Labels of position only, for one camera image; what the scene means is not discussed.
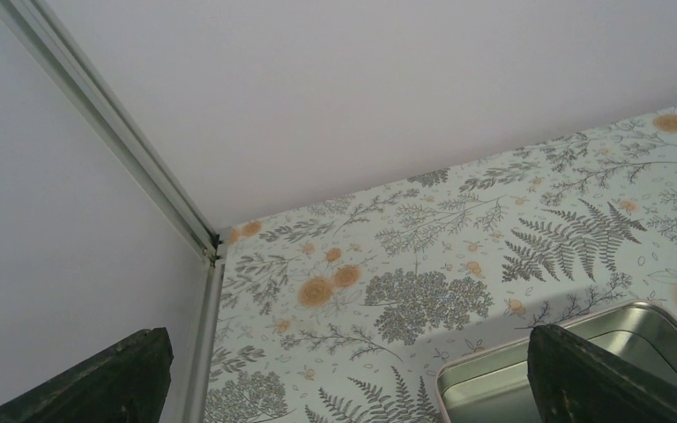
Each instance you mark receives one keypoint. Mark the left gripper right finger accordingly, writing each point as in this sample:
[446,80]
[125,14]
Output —
[574,380]

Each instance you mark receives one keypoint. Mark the floral table mat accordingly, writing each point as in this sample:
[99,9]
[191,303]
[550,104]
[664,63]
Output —
[347,309]

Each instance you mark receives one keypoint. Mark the aluminium corner frame post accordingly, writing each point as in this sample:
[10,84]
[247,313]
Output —
[47,40]

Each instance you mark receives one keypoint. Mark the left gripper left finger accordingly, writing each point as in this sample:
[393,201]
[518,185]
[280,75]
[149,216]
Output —
[126,382]

